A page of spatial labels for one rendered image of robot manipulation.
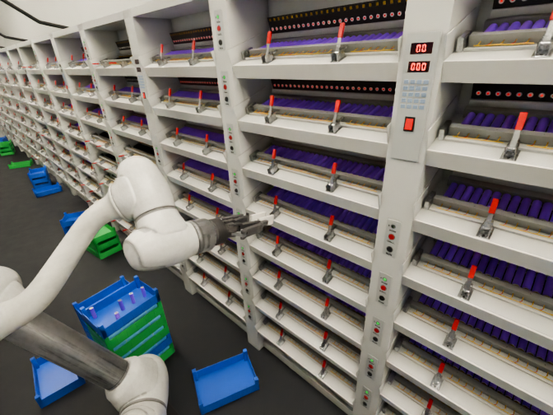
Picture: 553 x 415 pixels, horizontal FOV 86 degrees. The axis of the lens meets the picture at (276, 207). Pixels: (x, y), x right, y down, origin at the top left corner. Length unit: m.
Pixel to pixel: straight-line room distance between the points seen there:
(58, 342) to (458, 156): 1.21
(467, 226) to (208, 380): 1.48
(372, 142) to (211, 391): 1.46
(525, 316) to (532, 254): 0.19
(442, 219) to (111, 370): 1.13
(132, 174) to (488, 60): 0.79
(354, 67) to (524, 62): 0.35
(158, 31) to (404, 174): 1.43
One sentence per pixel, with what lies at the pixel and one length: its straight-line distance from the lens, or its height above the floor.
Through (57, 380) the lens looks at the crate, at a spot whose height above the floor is 0.00.
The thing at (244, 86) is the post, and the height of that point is 1.43.
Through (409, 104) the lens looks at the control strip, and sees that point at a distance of 0.81.
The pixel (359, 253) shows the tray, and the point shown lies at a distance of 1.04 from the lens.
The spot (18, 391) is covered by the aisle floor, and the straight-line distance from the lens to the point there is 2.30.
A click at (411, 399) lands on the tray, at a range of 1.41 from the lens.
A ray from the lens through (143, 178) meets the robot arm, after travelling 0.78.
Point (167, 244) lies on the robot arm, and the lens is 0.72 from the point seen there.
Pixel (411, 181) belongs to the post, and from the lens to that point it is 0.85.
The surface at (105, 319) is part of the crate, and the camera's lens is 1.78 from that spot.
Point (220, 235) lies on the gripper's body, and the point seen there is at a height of 1.11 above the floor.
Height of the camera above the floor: 1.52
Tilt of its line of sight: 27 degrees down
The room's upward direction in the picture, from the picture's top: 2 degrees counter-clockwise
